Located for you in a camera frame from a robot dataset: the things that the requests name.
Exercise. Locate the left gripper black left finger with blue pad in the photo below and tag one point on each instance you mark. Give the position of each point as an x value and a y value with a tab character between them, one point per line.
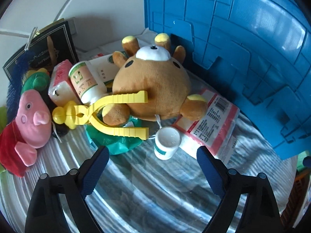
45	212

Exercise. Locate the blue feather duster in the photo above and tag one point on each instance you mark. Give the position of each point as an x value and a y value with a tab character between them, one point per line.
15	84

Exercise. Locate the white pill bottle orange label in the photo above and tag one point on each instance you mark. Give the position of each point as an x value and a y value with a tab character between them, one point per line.
85	84

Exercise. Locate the red white tissue pack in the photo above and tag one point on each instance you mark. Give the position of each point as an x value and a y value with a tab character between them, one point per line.
214	130

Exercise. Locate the white striped bed sheet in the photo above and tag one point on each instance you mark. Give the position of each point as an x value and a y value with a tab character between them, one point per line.
138	192

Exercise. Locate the lime green plush toy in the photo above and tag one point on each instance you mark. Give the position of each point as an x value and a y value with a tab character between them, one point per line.
3	118

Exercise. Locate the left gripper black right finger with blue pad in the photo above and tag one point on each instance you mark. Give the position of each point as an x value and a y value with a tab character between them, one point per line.
260	213

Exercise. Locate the green plastic bag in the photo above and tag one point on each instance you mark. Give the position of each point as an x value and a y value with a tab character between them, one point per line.
115	144

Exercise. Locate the black gift box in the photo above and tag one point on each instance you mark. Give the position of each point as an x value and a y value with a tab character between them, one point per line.
52	45

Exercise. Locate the pink pig plush red dress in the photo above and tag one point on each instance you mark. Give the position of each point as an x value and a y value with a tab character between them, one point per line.
30	130

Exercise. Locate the brown bear plush toy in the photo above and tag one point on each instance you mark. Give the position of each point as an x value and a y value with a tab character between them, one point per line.
157	70

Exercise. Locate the pink white tissue pack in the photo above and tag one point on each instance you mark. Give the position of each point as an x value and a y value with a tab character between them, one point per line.
61	90

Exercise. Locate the blue plastic crate lid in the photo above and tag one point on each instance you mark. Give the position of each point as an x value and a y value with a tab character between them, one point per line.
256	53

